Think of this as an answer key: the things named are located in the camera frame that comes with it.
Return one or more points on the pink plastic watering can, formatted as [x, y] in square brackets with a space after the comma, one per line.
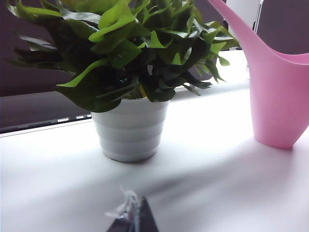
[277, 96]

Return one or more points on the grey monitor with silver edge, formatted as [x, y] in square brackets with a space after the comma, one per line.
[285, 24]

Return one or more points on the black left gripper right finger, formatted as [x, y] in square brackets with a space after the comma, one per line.
[146, 217]

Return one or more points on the green plant in white pot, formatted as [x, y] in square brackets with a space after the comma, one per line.
[130, 130]

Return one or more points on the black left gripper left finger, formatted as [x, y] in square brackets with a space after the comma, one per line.
[123, 224]

